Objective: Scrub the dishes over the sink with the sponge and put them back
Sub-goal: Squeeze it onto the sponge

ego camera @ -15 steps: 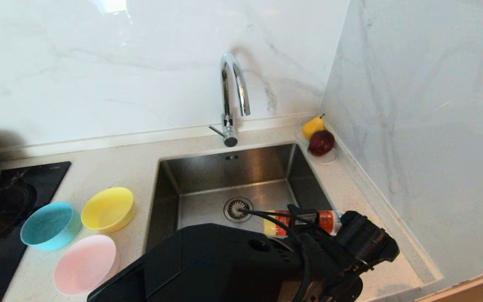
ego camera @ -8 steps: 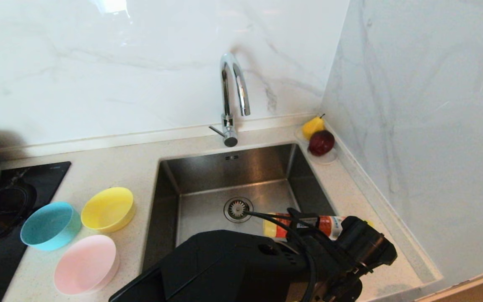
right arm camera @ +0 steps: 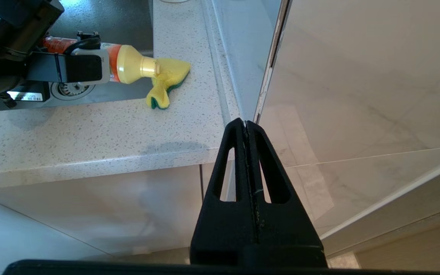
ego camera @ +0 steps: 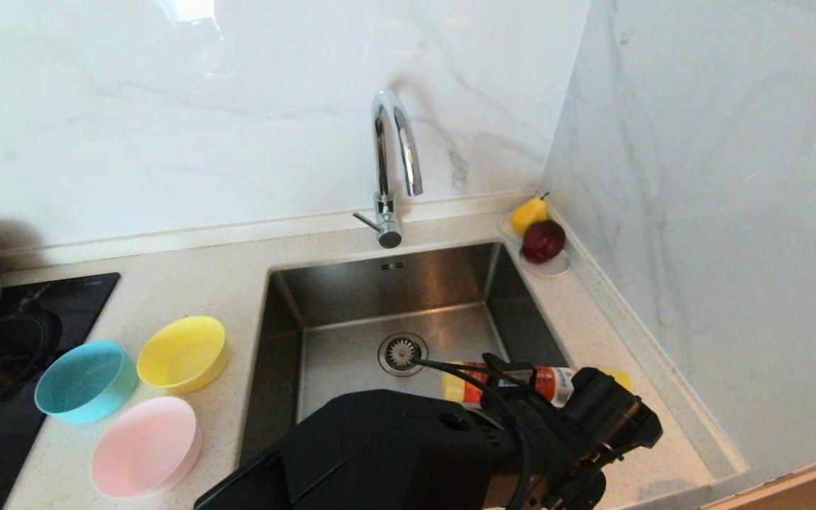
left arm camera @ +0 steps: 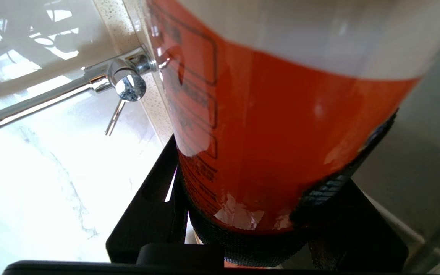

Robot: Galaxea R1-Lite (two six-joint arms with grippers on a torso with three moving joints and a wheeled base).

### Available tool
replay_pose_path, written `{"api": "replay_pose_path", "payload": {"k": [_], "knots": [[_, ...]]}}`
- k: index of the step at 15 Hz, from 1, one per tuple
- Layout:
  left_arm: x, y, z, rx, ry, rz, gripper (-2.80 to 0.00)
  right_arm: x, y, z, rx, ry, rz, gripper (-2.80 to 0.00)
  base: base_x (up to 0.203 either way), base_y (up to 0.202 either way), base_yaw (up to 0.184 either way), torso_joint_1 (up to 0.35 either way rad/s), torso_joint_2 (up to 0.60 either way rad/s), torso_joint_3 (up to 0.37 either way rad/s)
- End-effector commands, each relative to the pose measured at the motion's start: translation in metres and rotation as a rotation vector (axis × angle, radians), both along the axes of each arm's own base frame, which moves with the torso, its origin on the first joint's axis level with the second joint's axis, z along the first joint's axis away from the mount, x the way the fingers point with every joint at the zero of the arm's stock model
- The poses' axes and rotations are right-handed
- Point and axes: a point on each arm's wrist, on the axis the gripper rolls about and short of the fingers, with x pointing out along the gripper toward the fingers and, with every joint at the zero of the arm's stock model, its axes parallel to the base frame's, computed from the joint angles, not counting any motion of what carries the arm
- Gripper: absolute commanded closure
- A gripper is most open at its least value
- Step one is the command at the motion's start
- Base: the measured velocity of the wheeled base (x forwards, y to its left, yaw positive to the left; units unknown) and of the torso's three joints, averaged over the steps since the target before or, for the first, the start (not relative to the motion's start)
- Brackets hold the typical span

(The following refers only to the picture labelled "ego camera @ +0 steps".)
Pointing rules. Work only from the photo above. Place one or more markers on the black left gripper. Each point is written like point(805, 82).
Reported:
point(610, 418)

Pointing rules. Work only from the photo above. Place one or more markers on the stainless steel sink basin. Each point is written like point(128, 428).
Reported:
point(337, 354)

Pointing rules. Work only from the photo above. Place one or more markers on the yellow pear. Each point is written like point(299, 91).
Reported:
point(527, 214)

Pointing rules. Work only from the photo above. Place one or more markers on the small white plate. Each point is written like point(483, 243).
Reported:
point(553, 269)

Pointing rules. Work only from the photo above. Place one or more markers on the yellow plastic bowl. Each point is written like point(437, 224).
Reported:
point(181, 354)

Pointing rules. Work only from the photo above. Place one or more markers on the dark red apple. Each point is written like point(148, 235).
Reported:
point(543, 241)

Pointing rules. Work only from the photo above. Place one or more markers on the chrome gooseneck faucet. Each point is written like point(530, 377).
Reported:
point(384, 211)

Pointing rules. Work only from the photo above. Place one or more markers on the pink plastic bowl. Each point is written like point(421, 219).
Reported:
point(144, 448)

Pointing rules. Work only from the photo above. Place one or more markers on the yellow capped dish soap bottle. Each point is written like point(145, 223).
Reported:
point(546, 382)

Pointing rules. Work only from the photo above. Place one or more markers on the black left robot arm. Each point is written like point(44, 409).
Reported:
point(380, 453)

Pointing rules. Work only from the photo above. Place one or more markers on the blue plastic bowl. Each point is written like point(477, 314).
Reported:
point(84, 382)

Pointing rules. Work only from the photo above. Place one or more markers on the round metal drain strainer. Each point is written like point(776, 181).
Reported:
point(397, 350)

